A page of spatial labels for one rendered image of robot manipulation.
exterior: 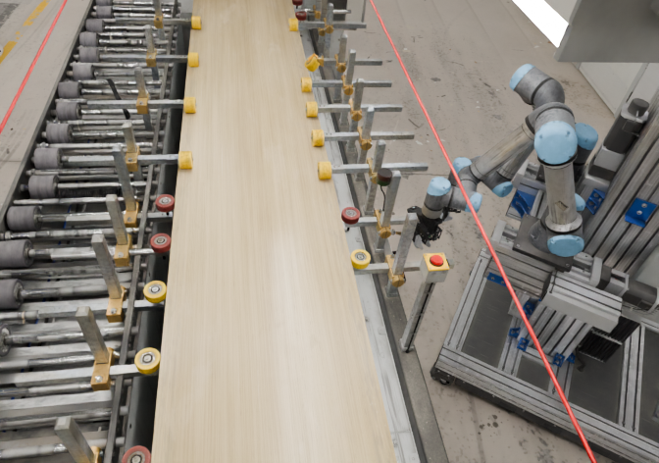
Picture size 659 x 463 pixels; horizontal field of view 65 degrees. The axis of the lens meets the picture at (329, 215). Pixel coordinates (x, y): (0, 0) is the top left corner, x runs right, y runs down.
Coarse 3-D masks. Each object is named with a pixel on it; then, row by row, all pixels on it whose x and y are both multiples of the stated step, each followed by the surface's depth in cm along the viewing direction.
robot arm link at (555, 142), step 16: (544, 112) 161; (560, 112) 158; (544, 128) 155; (560, 128) 152; (544, 144) 155; (560, 144) 153; (576, 144) 152; (544, 160) 158; (560, 160) 156; (560, 176) 163; (560, 192) 167; (560, 208) 171; (576, 208) 174; (560, 224) 175; (576, 224) 175; (560, 240) 176; (576, 240) 176
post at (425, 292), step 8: (424, 288) 174; (432, 288) 175; (424, 296) 177; (416, 304) 183; (424, 304) 180; (416, 312) 184; (424, 312) 184; (408, 320) 193; (416, 320) 187; (408, 328) 193; (416, 328) 190; (408, 336) 195; (400, 344) 202; (408, 344) 199
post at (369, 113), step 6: (366, 108) 243; (372, 108) 242; (366, 114) 244; (372, 114) 243; (366, 120) 245; (372, 120) 246; (366, 126) 248; (366, 132) 250; (366, 138) 253; (360, 150) 259; (366, 150) 258; (360, 156) 260; (366, 156) 261; (360, 162) 263; (360, 174) 269
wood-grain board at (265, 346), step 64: (256, 0) 374; (256, 64) 309; (192, 128) 259; (256, 128) 264; (320, 128) 268; (192, 192) 226; (256, 192) 229; (320, 192) 233; (192, 256) 200; (256, 256) 203; (320, 256) 206; (192, 320) 180; (256, 320) 182; (320, 320) 185; (192, 384) 164; (256, 384) 166; (320, 384) 167; (192, 448) 150; (256, 448) 151; (320, 448) 153; (384, 448) 155
